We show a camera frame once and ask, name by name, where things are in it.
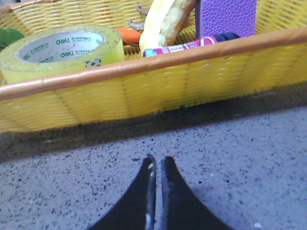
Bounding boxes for yellow peeled banana toy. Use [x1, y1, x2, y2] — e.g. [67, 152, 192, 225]
[139, 0, 196, 52]

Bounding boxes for yellow woven basket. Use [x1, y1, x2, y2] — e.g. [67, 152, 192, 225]
[0, 0, 307, 133]

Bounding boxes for yellow tape roll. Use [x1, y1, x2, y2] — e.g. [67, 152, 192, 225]
[0, 25, 125, 84]

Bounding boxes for orange toy carrot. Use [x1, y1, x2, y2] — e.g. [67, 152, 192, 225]
[115, 28, 141, 44]

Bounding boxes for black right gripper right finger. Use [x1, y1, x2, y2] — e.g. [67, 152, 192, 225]
[161, 156, 231, 230]

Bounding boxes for green carrot leaves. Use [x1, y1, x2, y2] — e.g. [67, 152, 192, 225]
[0, 28, 24, 51]

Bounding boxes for purple textured block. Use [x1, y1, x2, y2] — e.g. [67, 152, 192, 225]
[195, 0, 257, 38]

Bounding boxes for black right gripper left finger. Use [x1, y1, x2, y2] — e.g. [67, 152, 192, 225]
[89, 155, 156, 230]

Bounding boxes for pink labelled tube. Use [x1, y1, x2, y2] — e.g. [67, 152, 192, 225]
[142, 33, 240, 57]

